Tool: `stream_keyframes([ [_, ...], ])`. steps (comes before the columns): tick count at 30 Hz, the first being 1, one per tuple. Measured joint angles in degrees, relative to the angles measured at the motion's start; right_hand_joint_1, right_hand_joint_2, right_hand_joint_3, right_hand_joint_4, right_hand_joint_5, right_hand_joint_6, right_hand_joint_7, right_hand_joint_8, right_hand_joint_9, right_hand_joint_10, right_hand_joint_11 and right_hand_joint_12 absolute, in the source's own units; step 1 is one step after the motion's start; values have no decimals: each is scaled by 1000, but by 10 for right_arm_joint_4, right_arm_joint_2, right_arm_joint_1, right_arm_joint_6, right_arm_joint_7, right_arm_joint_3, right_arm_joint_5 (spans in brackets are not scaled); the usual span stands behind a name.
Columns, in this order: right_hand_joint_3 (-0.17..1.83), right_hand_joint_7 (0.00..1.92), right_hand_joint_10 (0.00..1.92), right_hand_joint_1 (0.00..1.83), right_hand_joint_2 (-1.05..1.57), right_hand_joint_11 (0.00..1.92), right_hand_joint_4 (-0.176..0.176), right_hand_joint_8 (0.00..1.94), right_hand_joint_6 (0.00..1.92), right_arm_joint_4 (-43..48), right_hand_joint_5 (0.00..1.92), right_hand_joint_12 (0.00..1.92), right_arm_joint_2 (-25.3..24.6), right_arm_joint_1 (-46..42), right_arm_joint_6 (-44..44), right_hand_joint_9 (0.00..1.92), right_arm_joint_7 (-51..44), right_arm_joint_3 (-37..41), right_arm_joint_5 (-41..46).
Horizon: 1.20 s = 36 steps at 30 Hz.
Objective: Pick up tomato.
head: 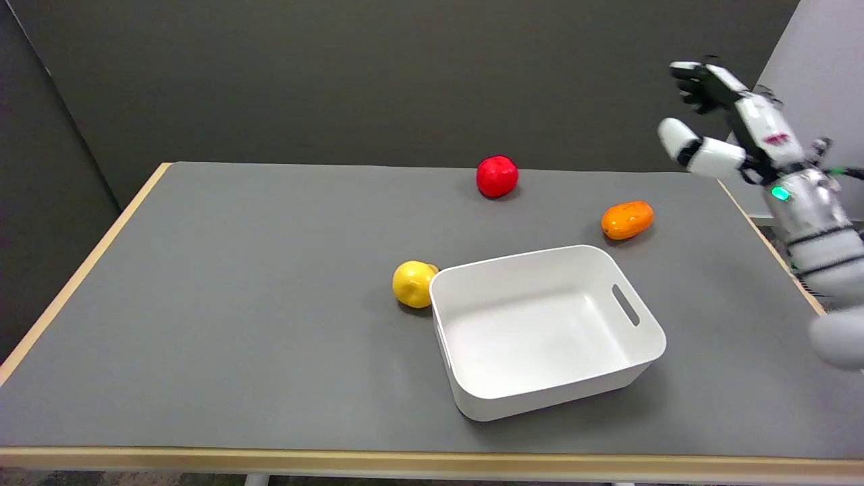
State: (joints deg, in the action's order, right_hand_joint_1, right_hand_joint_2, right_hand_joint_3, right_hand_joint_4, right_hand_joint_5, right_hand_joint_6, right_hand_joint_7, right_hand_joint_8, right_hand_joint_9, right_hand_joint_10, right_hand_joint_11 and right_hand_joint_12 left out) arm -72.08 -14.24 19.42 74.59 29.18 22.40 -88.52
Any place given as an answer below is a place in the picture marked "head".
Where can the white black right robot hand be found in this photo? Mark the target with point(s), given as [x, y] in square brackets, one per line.
[759, 128]

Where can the red tomato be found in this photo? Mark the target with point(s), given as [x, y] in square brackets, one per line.
[497, 176]

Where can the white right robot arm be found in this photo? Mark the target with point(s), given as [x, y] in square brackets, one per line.
[820, 229]

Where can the orange oval fruit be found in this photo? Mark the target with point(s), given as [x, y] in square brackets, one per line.
[627, 219]

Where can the white plastic bin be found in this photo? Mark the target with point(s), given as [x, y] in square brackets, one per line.
[547, 329]

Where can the yellow round fruit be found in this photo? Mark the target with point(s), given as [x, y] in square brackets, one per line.
[414, 284]

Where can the white table leg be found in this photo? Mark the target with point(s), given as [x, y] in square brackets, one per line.
[256, 480]

